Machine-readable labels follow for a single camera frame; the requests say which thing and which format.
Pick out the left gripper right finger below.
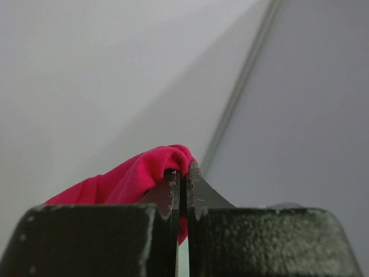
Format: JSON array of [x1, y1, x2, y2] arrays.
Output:
[[186, 162, 362, 276]]

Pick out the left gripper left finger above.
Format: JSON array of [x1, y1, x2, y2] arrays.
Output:
[[1, 170, 181, 276]]

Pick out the pink red t shirt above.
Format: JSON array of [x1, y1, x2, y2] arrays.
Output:
[[43, 144, 199, 246]]

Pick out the left aluminium corner post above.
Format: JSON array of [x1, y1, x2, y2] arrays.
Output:
[[201, 1, 283, 174]]

